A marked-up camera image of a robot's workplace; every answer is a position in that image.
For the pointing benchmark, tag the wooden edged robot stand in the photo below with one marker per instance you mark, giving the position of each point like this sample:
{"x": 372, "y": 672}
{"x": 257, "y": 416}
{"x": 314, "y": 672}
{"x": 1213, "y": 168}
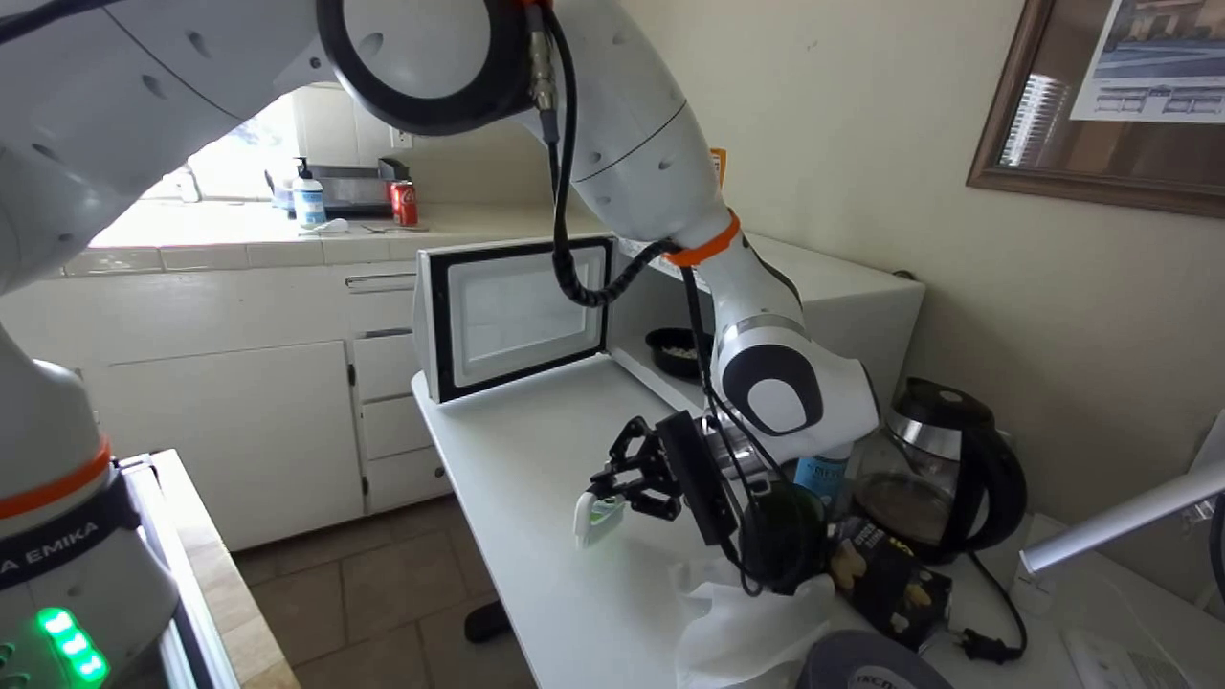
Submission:
{"x": 211, "y": 574}

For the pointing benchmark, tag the white crumpled cloth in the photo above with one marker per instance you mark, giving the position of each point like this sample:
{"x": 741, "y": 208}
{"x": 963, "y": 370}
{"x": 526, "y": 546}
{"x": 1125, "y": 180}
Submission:
{"x": 741, "y": 634}

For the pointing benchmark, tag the blue bottle with white cap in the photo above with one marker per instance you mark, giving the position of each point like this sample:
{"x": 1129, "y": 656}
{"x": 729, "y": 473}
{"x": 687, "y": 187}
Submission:
{"x": 824, "y": 483}

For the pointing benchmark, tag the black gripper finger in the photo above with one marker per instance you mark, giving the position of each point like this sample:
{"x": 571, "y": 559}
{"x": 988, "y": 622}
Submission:
{"x": 632, "y": 448}
{"x": 653, "y": 500}

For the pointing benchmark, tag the black mug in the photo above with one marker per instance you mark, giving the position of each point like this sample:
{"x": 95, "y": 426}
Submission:
{"x": 781, "y": 542}

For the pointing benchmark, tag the white microwave oven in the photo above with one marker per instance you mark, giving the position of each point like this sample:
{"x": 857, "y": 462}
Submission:
{"x": 524, "y": 310}

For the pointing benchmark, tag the clear soap dispenser bottle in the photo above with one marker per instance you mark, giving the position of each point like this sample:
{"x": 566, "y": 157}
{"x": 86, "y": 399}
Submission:
{"x": 309, "y": 198}

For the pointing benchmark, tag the white cabinet with drawers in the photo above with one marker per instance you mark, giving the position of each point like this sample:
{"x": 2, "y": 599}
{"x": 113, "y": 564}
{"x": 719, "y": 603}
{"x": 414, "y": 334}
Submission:
{"x": 242, "y": 408}

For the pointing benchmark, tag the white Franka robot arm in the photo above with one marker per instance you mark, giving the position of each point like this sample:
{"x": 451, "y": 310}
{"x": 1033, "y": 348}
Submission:
{"x": 637, "y": 139}

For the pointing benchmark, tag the black table foot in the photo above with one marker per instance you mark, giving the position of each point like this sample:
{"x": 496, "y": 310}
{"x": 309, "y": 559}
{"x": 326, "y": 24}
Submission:
{"x": 489, "y": 622}

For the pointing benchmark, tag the white rod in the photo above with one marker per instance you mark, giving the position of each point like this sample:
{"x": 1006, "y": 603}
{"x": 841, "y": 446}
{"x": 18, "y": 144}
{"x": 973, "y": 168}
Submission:
{"x": 1125, "y": 519}

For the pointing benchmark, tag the red can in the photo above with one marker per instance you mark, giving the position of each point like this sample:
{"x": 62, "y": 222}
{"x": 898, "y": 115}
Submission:
{"x": 402, "y": 203}

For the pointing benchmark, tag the black countertop appliance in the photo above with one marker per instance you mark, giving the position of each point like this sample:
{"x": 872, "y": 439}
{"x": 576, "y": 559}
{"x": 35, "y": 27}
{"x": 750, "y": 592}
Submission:
{"x": 357, "y": 187}

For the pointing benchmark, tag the black bowl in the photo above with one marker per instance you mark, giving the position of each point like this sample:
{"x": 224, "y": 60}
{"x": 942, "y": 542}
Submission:
{"x": 677, "y": 354}

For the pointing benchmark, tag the black glass electric kettle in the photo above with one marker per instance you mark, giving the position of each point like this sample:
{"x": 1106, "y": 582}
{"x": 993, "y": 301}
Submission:
{"x": 952, "y": 473}

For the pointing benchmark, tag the black and yellow box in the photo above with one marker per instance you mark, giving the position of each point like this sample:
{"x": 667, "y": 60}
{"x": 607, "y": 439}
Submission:
{"x": 892, "y": 580}

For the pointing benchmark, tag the brown framed picture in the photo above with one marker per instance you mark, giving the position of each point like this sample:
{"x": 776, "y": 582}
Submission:
{"x": 1021, "y": 154}

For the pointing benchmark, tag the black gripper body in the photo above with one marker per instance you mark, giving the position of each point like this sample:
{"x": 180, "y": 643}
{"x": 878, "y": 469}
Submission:
{"x": 699, "y": 480}

